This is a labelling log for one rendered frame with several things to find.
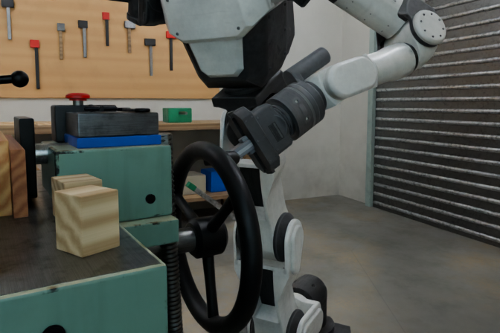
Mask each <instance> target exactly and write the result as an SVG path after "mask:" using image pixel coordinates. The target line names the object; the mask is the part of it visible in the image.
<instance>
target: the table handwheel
mask: <svg viewBox="0 0 500 333"><path fill-rule="evenodd" d="M198 160H204V161H207V162H208V163H209V164H210V165H211V166H212V167H213V168H214V169H215V170H216V171H217V173H218V175H219V176H220V178H221V179H222V182H223V183H224V185H225V188H226V190H227V192H228V197H227V199H226V200H225V202H224V204H223V205H222V206H221V208H220V209H219V211H218V212H217V213H216V214H215V215H212V216H203V217H198V215H197V214H196V213H195V212H194V211H193V210H192V208H191V207H190V205H189V204H188V203H187V202H186V200H185V198H184V197H183V190H184V186H185V181H186V178H187V176H188V173H189V170H190V168H191V167H192V166H193V164H194V163H195V162H196V161H198ZM172 170H173V171H174V173H173V175H174V177H173V180H174V182H173V184H174V185H175V186H174V188H173V189H174V190H175V191H174V194H175V196H174V198H175V201H174V202H175V203H176V205H175V208H176V210H175V212H176V218H177V219H178V220H179V241H178V242H177V243H178V246H177V247H178V252H179V254H178V256H179V259H178V260H179V273H180V275H179V278H180V280H179V281H180V286H181V288H180V291H181V295H182V298H183V300H184V301H185V304H186V306H187V308H188V310H189V311H190V313H191V314H192V316H193V318H194V319H195V320H196V322H197V323H198V324H199V325H200V326H201V327H202V328H203V329H204V330H205V331H207V332H209V333H239V332H241V331H242V330H243V329H244V328H245V327H246V326H247V325H248V323H249V321H250V319H251V318H252V316H253V314H254V312H255V309H256V307H257V303H258V300H259V297H260V290H261V284H262V275H263V249H262V241H261V235H260V225H259V221H258V217H257V212H256V209H255V205H254V202H253V199H252V196H251V193H250V190H249V187H248V185H247V183H246V180H245V179H244V177H243V174H242V173H241V171H240V169H239V167H238V166H237V165H236V163H235V162H234V160H233V159H232V158H231V156H230V155H229V154H228V153H227V152H226V151H225V150H223V149H222V148H221V147H219V146H217V145H216V144H214V143H211V142H207V141H197V142H195V143H191V144H190V145H188V146H186V147H185V148H184V149H183V150H182V151H181V152H180V154H179V156H178V157H177V159H176V161H175V163H174V165H173V169H172ZM232 211H234V215H235V219H236V223H237V229H238V235H239V240H240V262H241V267H240V286H239V291H238V294H237V299H236V302H235V304H234V307H233V308H232V310H231V312H230V313H229V314H228V315H226V316H224V317H222V316H219V310H218V303H217V290H216V280H215V268H214V255H218V254H221V253H223V252H224V251H225V249H226V247H227V244H228V231H227V227H226V225H225V222H224V221H225V220H226V219H227V218H228V216H229V215H230V213H231V212H232ZM182 212H183V213H184V215H185V217H186V218H187V220H188V223H187V225H186V227H184V228H182ZM160 246H161V245H158V246H153V247H149V248H147V249H149V250H150V251H151V252H152V253H153V254H155V255H156V256H157V257H158V258H161V257H162V256H161V247H160ZM187 252H189V253H190V254H191V255H192V256H193V257H195V258H196V259H200V258H202V264H203V270H204V277H205V290H206V301H207V304H206V303H205V301H204V300H203V299H202V296H201V294H200V293H199V291H198V289H197V287H196V284H195V282H194V280H193V277H192V274H191V272H190V268H189V264H188V260H187V257H186V253H187Z"/></svg>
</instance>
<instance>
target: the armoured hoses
mask: <svg viewBox="0 0 500 333"><path fill-rule="evenodd" d="M158 134H159V135H161V143H165V144H168V145H170V147H171V155H172V154H173V153H172V151H173V136H172V134H171V133H168V132H162V133H161V132H160V131H158ZM172 159H173V157H172V156H171V174H172V214H171V215H172V216H174V217H176V212H175V210H176V208H175V205H176V203H175V202H174V201H175V198H174V196H175V194H174V191H175V190H174V189H173V188H174V186H175V185H174V184H173V182H174V180H173V177H174V175H173V173H174V171H173V170H172V169H173V166H172V164H173V162H172ZM177 246H178V243H177V242H174V243H170V244H166V245H161V246H160V247H161V256H162V257H161V258H159V259H160V260H161V261H162V262H163V263H164V264H165V265H166V266H167V319H168V333H183V328H182V326H183V324H182V321H183V319H182V307H181V306H182V303H181V301H182V299H181V291H180V288H181V286H180V281H179V280H180V278H179V275H180V273H179V260H178V259H179V256H178V254H179V252H178V247H177Z"/></svg>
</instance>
